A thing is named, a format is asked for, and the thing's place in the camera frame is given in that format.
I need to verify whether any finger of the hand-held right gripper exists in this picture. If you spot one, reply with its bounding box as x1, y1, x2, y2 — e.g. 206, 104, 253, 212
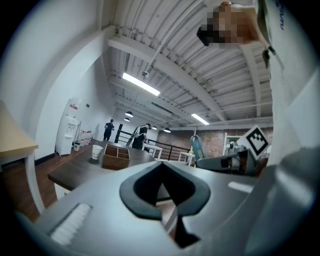
189, 134, 206, 161

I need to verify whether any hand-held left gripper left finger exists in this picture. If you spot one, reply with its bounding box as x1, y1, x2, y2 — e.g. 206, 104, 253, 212
14, 161, 187, 256

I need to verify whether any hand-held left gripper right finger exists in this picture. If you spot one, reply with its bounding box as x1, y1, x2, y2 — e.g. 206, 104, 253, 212
162, 161, 260, 251

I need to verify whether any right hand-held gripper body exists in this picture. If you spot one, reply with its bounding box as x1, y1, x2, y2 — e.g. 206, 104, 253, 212
195, 124, 272, 176

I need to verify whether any grey utility knife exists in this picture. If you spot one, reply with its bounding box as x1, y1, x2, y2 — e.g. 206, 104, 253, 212
161, 205, 201, 249

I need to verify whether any white square table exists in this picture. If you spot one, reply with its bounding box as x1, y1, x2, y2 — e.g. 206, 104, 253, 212
142, 144, 164, 159
178, 150, 197, 168

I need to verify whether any long ceiling light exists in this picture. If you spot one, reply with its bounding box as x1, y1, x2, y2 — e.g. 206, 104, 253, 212
121, 72, 161, 97
190, 113, 210, 126

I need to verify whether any black metal railing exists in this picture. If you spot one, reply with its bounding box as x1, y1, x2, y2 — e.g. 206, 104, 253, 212
114, 122, 192, 162

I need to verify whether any dark wooden table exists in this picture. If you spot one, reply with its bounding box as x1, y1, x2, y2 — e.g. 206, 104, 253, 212
47, 140, 165, 192

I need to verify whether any wooden organizer box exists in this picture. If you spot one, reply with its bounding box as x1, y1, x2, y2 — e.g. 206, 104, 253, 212
100, 143, 131, 171

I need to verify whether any white paper cup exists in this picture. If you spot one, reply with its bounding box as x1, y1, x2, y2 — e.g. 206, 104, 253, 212
91, 144, 104, 161

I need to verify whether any row of water bottles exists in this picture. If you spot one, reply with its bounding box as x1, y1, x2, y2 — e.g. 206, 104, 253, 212
79, 129, 94, 147

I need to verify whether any white water dispenser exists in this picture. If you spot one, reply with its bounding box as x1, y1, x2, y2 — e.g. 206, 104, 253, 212
55, 97, 82, 157

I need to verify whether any light wooden side table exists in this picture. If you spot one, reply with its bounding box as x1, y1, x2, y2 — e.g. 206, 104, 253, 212
0, 99, 46, 216

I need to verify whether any person's head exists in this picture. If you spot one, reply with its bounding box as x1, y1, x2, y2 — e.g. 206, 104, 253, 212
212, 0, 266, 46

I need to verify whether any black head camera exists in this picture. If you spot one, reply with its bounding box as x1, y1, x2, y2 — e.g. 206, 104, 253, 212
196, 24, 213, 47

